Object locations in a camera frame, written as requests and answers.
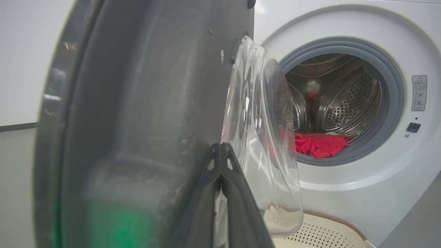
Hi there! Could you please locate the cream perforated laundry basket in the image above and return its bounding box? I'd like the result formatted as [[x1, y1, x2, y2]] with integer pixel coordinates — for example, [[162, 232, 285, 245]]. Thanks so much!
[[271, 210, 377, 248]]

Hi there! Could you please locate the black round washer door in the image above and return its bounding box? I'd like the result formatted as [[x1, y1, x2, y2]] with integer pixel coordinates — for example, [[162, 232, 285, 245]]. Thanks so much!
[[33, 0, 305, 248]]

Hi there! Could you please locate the white front-load washing machine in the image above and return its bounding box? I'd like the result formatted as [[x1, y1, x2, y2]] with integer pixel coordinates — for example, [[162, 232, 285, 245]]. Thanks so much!
[[253, 0, 441, 247]]

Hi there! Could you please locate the stainless steel washing machine drum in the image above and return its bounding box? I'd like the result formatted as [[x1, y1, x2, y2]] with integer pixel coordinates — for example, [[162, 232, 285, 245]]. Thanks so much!
[[285, 53, 383, 139]]

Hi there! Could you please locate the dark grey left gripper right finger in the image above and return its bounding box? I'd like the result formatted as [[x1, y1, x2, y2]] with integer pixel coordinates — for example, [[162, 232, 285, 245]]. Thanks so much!
[[220, 143, 276, 248]]

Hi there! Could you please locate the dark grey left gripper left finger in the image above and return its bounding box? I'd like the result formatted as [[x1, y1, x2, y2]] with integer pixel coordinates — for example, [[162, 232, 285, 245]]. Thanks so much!
[[174, 143, 221, 248]]

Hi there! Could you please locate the grey rubber door gasket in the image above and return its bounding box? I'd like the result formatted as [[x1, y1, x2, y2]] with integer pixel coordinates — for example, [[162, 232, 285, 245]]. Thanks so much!
[[279, 37, 406, 167]]

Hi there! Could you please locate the round white filter cover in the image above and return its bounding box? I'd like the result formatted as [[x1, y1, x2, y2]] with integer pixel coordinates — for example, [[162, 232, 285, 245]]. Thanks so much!
[[347, 222, 368, 239]]

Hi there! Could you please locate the red garment with white trim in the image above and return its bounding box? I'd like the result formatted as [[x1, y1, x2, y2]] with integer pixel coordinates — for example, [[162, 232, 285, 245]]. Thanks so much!
[[294, 132, 356, 160]]

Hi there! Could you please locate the grey instruction sticker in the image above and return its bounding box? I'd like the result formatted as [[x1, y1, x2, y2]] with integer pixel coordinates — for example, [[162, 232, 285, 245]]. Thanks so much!
[[411, 75, 428, 112]]

